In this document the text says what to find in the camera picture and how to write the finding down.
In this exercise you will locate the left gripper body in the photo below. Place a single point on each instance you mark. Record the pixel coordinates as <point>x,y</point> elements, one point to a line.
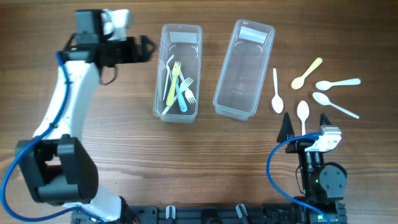
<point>129,50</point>

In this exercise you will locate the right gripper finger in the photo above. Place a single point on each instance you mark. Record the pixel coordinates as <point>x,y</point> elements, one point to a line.
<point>286,131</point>
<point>324,120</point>

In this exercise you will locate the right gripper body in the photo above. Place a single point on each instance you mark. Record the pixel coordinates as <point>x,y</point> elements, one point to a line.
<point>308,161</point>

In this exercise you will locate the thin white spoon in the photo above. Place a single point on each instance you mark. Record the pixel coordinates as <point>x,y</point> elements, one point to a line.
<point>276,102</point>

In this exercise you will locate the light blue plastic spoon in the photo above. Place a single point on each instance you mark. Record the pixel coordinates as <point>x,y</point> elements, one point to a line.
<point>326,85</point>

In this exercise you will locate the yellow plastic spoon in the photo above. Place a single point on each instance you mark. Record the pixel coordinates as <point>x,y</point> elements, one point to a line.
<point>298,82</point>

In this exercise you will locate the curved white plastic fork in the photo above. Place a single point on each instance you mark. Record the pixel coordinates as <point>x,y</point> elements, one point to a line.
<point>167,75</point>

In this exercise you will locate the yellow plastic fork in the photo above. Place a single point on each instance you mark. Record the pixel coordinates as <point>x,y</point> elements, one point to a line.
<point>175,74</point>

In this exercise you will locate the thin white fork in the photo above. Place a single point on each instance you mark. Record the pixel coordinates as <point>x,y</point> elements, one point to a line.
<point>188,93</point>

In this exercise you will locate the light blue plastic fork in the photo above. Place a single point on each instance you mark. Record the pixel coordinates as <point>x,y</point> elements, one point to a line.
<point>181,101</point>

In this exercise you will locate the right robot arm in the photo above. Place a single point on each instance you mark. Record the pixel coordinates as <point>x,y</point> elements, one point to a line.
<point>323,185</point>

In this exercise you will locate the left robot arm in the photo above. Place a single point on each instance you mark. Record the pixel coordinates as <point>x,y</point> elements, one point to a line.
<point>56,167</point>

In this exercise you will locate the right clear plastic container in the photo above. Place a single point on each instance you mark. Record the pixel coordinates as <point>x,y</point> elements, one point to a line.
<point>244,69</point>

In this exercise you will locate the clear plastic container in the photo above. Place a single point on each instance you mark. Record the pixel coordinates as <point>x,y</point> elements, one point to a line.
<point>244,69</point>
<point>185,42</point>

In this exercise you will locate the left clear plastic container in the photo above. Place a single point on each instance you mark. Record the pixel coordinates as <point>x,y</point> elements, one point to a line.
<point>185,42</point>

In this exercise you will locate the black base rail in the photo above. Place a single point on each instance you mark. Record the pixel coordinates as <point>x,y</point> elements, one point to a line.
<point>267,213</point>

